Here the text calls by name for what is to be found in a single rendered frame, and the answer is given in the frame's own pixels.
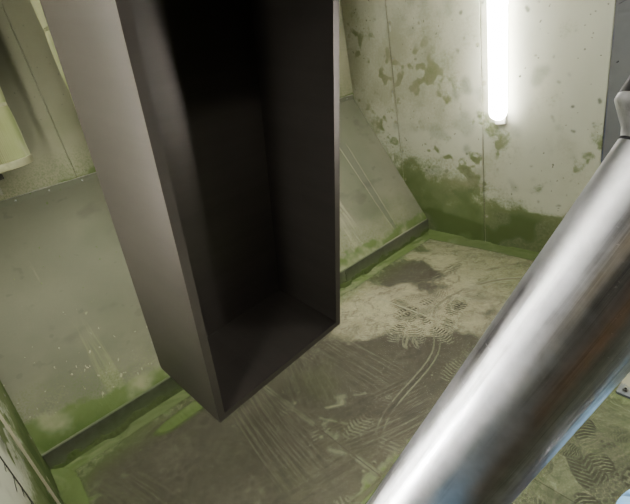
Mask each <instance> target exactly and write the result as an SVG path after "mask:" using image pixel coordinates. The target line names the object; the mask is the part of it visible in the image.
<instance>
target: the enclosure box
mask: <svg viewBox="0 0 630 504"><path fill-rule="evenodd" d="M40 3H41V6H42V9H43V12H44V15H45V18H46V21H47V24H48V27H49V30H50V33H51V37H52V40H53V43H54V46H55V49H56V52H57V55H58V58H59V61H60V64H61V67H62V70H63V73H64V76H65V79H66V82H67V85H68V88H69V91H70V94H71V97H72V100H73V103H74V106H75V109H76V112H77V115H78V118H79V121H80V124H81V127H82V130H83V133H84V136H85V139H86V143H87V146H88V149H89V152H90V155H91V158H92V161H93V164H94V167H95V170H96V173H97V176H98V179H99V182H100V185H101V188H102V191H103V194H104V197H105V200H106V203H107V206H108V209H109V212H110V215H111V218H112V221H113V224H114V227H115V230H116V233H117V236H118V239H119V242H120V245H121V249H122V252H123V255H124V258H125V261H126V264H127V267H128V270H129V273H130V276H131V279H132V282H133V285H134V288H135V291H136V294H137V297H138V300H139V303H140V306H141V309H142V312H143V315H144V318H145V321H146V324H147V327H148V330H149V333H150V336H151V339H152V342H153V345H154V348H155V351H156V355H157V358H158V361H159V364H160V367H161V368H162V369H163V370H164V371H165V372H166V373H167V374H168V375H169V376H170V377H171V378H172V379H173V380H175V381H176V382H177V383H178V384H179V385H180V386H181V387H182V388H183V389H184V390H185V391H186V392H187V393H188V394H190V395H191V396H192V397H193V398H194V399H195V400H196V401H197V402H198V403H199V404H200V405H201V406H202V407H203V408H205V409H206V410H207V411H208V412H209V413H210V414H211V415H212V416H213V417H214V418H215V419H216V420H217V421H218V422H222V421H223V420H224V419H225V418H227V417H228V416H229V415H230V414H231V413H233V412H234V411H235V410H236V409H237V408H239V407H240V406H241V405H242V404H243V403H245V402H246V401H247V400H248V399H250V398H251V397H252V396H253V395H254V394H256V393H257V392H258V391H259V390H260V389H262V388H263V387H264V386H265V385H266V384H268V383H269V382H270V381H271V380H273V379H274V378H275V377H276V376H277V375H279V374H280V373H281V372H282V371H283V370H285V369H286V368H287V367H288V366H289V365H291V364H292V363H293V362H294V361H295V360H297V359H298V358H299V357H300V356H302V355H303V354H304V353H305V352H306V351H308V350H309V349H310V348H311V347H312V346H314V345H315V344H316V343H317V342H318V341H320V340H321V339H322V338H323V337H325V336H326V335H327V334H328V333H329V332H331V331H332V330H333V329H334V328H335V327H337V326H338V325H339V324H340V133H339V0H40Z"/></svg>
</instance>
